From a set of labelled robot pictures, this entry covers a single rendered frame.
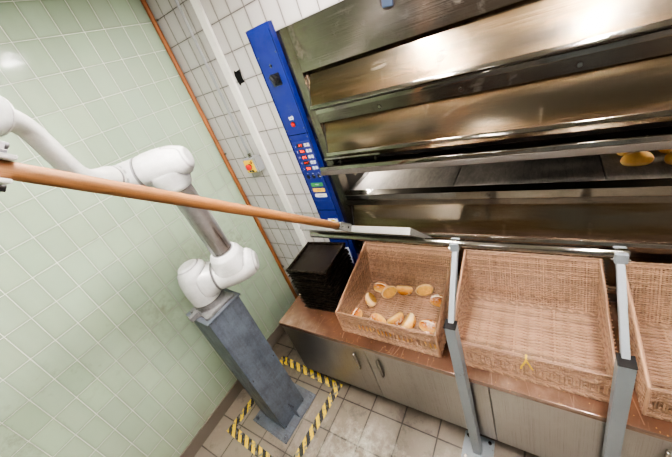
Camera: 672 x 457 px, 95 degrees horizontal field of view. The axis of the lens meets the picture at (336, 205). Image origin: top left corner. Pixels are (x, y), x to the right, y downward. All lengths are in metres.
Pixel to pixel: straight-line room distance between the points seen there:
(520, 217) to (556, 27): 0.76
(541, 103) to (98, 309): 2.21
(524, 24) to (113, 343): 2.33
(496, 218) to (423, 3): 0.97
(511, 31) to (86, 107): 1.92
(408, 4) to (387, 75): 0.26
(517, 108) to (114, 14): 2.04
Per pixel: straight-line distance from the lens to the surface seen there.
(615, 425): 1.52
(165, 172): 1.35
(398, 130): 1.52
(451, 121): 1.44
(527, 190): 1.55
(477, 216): 1.66
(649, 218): 1.66
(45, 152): 1.18
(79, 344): 2.09
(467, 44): 1.37
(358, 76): 1.52
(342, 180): 1.83
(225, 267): 1.59
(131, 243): 2.06
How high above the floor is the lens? 1.96
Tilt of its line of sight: 26 degrees down
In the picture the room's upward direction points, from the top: 20 degrees counter-clockwise
